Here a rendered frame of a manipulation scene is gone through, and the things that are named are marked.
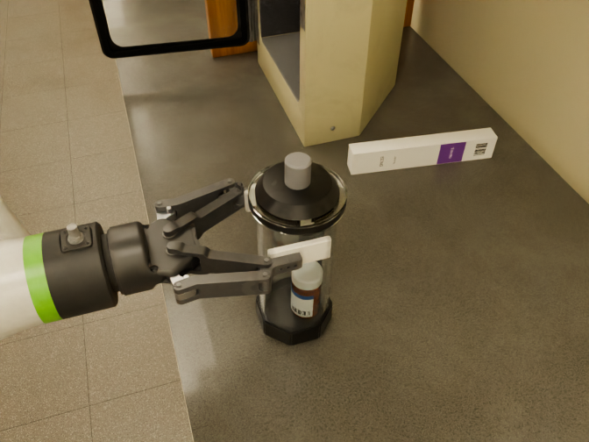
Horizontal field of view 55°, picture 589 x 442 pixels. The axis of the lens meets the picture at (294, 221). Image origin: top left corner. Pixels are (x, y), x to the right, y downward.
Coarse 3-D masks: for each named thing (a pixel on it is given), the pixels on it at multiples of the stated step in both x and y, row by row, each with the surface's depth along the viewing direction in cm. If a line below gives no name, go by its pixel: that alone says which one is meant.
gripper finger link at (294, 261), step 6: (276, 258) 60; (282, 258) 60; (288, 258) 60; (294, 258) 60; (300, 258) 60; (276, 264) 59; (282, 264) 59; (288, 264) 59; (294, 264) 60; (300, 264) 60; (270, 270) 58; (276, 270) 59; (282, 270) 60; (288, 270) 60; (264, 282) 57; (270, 282) 58; (264, 288) 58; (270, 288) 58
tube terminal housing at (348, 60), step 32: (320, 0) 85; (352, 0) 87; (384, 0) 93; (320, 32) 89; (352, 32) 91; (384, 32) 99; (320, 64) 93; (352, 64) 95; (384, 64) 106; (288, 96) 107; (320, 96) 98; (352, 96) 100; (384, 96) 114; (320, 128) 102; (352, 128) 105
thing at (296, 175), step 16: (288, 160) 58; (304, 160) 58; (272, 176) 61; (288, 176) 59; (304, 176) 58; (320, 176) 61; (256, 192) 61; (272, 192) 59; (288, 192) 59; (304, 192) 59; (320, 192) 59; (336, 192) 60; (272, 208) 58; (288, 208) 58; (304, 208) 58; (320, 208) 58
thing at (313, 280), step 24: (264, 168) 64; (264, 216) 58; (336, 216) 59; (264, 240) 63; (288, 240) 60; (312, 264) 63; (288, 288) 66; (312, 288) 67; (264, 312) 73; (288, 312) 69; (312, 312) 70
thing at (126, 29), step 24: (120, 0) 109; (144, 0) 110; (168, 0) 111; (192, 0) 112; (216, 0) 113; (120, 24) 112; (144, 24) 113; (168, 24) 114; (192, 24) 115; (216, 24) 116
